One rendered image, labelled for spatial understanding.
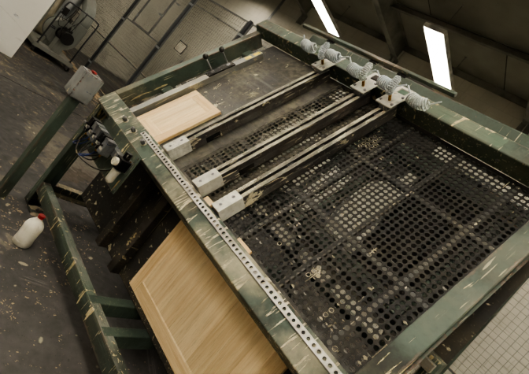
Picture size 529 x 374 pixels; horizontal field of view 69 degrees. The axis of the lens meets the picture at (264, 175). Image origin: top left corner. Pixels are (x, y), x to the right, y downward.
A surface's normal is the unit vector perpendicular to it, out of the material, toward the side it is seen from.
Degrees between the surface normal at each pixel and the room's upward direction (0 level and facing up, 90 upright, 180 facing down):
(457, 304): 59
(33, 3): 90
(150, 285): 90
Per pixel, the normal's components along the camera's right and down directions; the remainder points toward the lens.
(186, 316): -0.51, -0.36
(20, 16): 0.61, 0.56
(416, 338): -0.11, -0.70
